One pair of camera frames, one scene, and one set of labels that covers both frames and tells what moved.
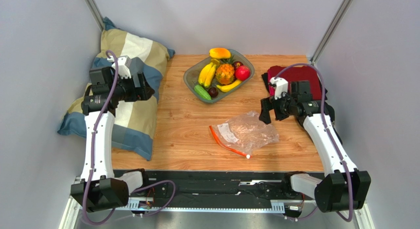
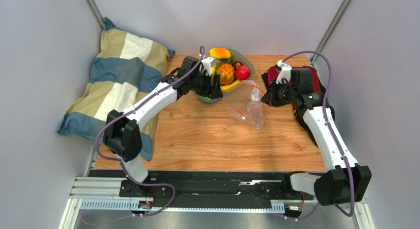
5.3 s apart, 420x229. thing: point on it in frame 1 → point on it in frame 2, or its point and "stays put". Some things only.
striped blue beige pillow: x=134 y=122 stays put
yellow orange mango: x=220 y=53 stays put
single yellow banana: x=228 y=88 stays put
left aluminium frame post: x=94 y=9 stays put
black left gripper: x=139 y=94 → x=209 y=92
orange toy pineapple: x=225 y=72 stays put
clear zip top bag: x=242 y=133 → x=245 y=101
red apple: x=242 y=72 stays put
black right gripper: x=272 y=106 → x=271 y=95
